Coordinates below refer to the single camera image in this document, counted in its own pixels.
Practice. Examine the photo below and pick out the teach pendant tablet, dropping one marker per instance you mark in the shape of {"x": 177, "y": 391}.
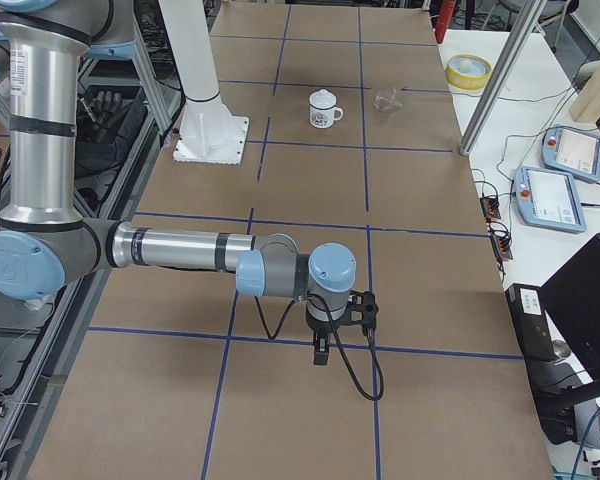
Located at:
{"x": 572, "y": 150}
{"x": 548, "y": 199}

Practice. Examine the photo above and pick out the far teach pendant tablet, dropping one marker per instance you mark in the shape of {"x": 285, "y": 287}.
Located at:
{"x": 572, "y": 150}

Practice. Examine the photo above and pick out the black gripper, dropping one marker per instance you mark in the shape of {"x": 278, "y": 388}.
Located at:
{"x": 321, "y": 330}

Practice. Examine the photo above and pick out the clear glass funnel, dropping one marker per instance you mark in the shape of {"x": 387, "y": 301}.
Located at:
{"x": 386, "y": 100}

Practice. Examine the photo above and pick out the near teach pendant tablet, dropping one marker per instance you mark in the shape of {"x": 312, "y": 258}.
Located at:
{"x": 548, "y": 199}

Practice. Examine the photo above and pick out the aluminium frame post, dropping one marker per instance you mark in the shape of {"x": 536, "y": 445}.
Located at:
{"x": 516, "y": 40}

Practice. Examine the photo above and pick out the white enamel mug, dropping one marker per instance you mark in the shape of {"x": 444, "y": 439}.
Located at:
{"x": 323, "y": 119}

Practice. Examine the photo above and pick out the white mug lid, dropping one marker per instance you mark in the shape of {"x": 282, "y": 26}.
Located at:
{"x": 322, "y": 99}

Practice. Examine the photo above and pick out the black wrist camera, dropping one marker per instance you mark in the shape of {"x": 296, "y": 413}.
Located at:
{"x": 361, "y": 310}

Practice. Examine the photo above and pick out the black monitor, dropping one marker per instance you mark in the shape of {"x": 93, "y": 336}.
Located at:
{"x": 571, "y": 297}

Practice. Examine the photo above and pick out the white camera pedestal column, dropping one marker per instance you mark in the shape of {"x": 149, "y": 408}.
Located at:
{"x": 209, "y": 132}

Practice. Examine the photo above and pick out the yellow tape roll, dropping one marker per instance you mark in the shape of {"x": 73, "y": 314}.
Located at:
{"x": 468, "y": 72}

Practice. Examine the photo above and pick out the near orange connector block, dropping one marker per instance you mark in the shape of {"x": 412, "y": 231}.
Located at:
{"x": 501, "y": 248}

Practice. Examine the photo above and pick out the far orange connector block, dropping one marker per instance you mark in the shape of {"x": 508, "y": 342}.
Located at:
{"x": 490, "y": 207}

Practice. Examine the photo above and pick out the black computer box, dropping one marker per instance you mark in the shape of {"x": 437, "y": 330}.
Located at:
{"x": 530, "y": 322}

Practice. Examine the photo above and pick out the red cylinder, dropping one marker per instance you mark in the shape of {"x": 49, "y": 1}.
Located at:
{"x": 446, "y": 13}

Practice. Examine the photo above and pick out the orange connector block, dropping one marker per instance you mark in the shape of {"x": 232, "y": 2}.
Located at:
{"x": 490, "y": 207}
{"x": 501, "y": 248}

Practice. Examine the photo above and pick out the aluminium side rail frame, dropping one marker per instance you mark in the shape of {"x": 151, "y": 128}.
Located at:
{"x": 40, "y": 337}

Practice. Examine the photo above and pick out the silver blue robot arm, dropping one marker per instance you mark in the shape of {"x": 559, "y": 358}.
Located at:
{"x": 45, "y": 244}

